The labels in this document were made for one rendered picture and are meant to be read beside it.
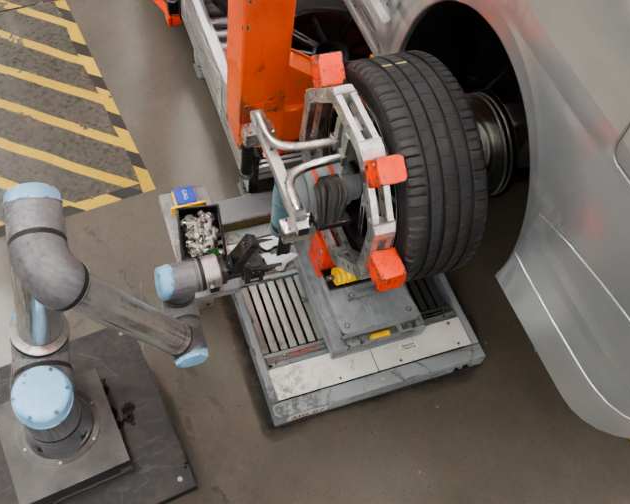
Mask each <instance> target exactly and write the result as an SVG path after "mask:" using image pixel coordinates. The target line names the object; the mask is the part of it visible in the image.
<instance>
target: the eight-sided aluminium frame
mask: <svg viewBox="0 0 630 504"><path fill-rule="evenodd" d="M304 98H305V102H304V109H303V116H302V124H301V131H300V134H299V141H309V140H317V139H322V135H323V130H324V124H325V118H326V113H327V107H328V103H332V104H333V106H334V108H335V110H336V112H337V114H338V116H339V117H340V119H341V121H342V124H343V126H344V128H345V130H346V132H347V134H348V136H349V138H350V141H351V143H352V145H353V147H354V149H355V151H356V155H357V158H358V161H359V168H360V174H361V181H362V188H363V195H364V202H365V209H366V216H367V233H366V237H365V240H364V243H363V246H362V250H361V253H359V252H357V251H355V250H353V249H352V247H351V246H350V244H349V242H348V240H347V237H346V235H345V233H344V231H343V228H342V226H341V227H336V228H332V229H333V232H334V234H335V236H336V238H337V241H338V243H339V245H340V246H338V247H337V245H336V243H335V241H334V238H333V236H332V234H331V232H330V229H328V230H323V231H320V232H321V234H322V237H323V239H324V241H325V244H326V246H327V249H328V251H329V253H330V258H331V259H332V261H333V263H334V264H335V265H336V267H340V268H342V269H343V270H345V271H347V272H348V273H350V274H352V275H353V276H355V277H356V279H360V280H363V279H367V278H371V277H370V274H369V272H368V270H367V268H366V264H367V261H368V258H369V255H370V253H371V252H375V251H379V250H383V249H387V248H390V245H391V243H392V240H393V238H395V231H396V230H395V222H396V220H395V219H394V215H393V208H392V200H391V193H390V186H389V185H387V186H383V187H377V188H378V195H379V202H380V209H381V216H379V215H378V208H377V201H376V194H375V188H371V189H370V188H369V187H368V183H367V178H366V173H365V168H364V162H365V161H368V160H372V159H375V158H379V157H384V156H387V155H386V152H385V148H384V145H383V142H382V138H381V137H379V135H378V133H377V131H376V129H375V127H374V125H373V123H372V121H371V119H370V118H369V116H368V114H367V112H366V110H365V108H364V106H363V104H362V102H361V100H360V98H359V96H358V94H357V90H356V89H355V88H354V86H353V85H352V84H343V85H338V86H332V87H326V88H315V87H314V88H309V89H306V94H305V95H304ZM347 104H348V105H349V107H350V109H351V111H352V113H353V115H354V117H357V119H358V121H359V123H360V125H361V127H362V129H363V135H364V137H365V139H366V140H364V138H363V136H362V134H361V132H360V130H359V128H358V126H357V124H356V122H355V120H354V118H353V116H352V114H351V112H350V110H349V108H348V106H347ZM315 105H316V112H315V118H314V124H313V130H312V131H311V129H312V122H313V116H314V110H315ZM310 152H314V158H315V159H317V158H320V157H323V151H322V148H320V149H313V150H305V151H301V155H302V161H303V163H304V162H307V161H310V160H311V155H310Z"/></svg>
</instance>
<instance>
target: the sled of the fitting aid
mask: <svg viewBox="0 0 630 504"><path fill-rule="evenodd" d="M309 241H310V238H308V239H303V240H299V241H295V242H293V245H291V249H290V252H292V253H297V256H296V257H295V258H294V259H293V261H294V264H295V266H296V269H297V271H298V274H299V276H300V279H301V282H302V284H303V287H304V289H305V292H306V294H307V297H308V299H309V302H310V304H311V307H312V310H313V312H314V315H315V317H316V320H317V322H318V325H319V327H320V330H321V332H322V335H323V338H324V340H325V343H326V345H327V348H328V350H329V353H330V355H331V358H332V360H333V359H337V358H340V357H344V356H347V355H351V354H354V353H358V352H361V351H365V350H368V349H372V348H375V347H379V346H382V345H386V344H389V343H393V342H396V341H400V340H403V339H407V338H410V337H414V336H417V335H421V334H422V332H423V330H424V328H425V326H426V324H425V322H424V320H423V318H422V316H421V314H420V312H419V309H418V307H417V305H416V303H415V301H414V299H413V297H412V295H411V293H410V291H409V288H408V286H407V284H406V282H405V285H406V287H407V289H408V292H409V294H410V296H411V298H412V300H413V302H414V304H415V306H416V308H417V311H418V313H419V315H418V317H417V319H415V320H412V321H408V322H404V323H401V324H397V325H394V326H390V327H387V328H383V329H379V330H376V331H372V332H369V333H365V334H361V335H358V336H354V337H351V338H347V339H344V340H341V339H340V337H339V334H338V332H337V329H336V327H335V325H334V322H333V320H332V317H331V315H330V312H329V310H328V307H327V305H326V302H325V300H324V297H323V295H322V292H321V290H320V288H319V285H318V283H317V280H316V278H315V275H314V273H313V270H312V268H311V265H310V263H309V260H308V258H307V255H306V253H305V251H304V248H305V244H306V243H309Z"/></svg>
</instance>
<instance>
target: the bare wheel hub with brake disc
mask: <svg viewBox="0 0 630 504"><path fill-rule="evenodd" d="M466 97H467V100H468V101H469V104H470V106H471V108H472V111H473V113H474V116H475V119H476V122H477V125H478V131H479V132H480V136H481V140H482V144H483V150H484V154H485V157H484V158H485V160H486V170H487V179H488V187H487V188H488V195H487V196H491V195H496V194H498V193H500V192H501V191H502V190H503V189H504V188H505V187H506V185H507V183H508V181H509V179H510V176H511V172H512V166H513V144H512V138H511V133H510V129H509V126H508V123H507V120H506V118H505V116H504V114H503V112H502V110H501V108H500V107H499V105H498V104H497V103H496V102H495V101H494V100H493V99H492V98H491V97H490V96H488V95H487V94H485V93H482V92H475V93H470V94H466Z"/></svg>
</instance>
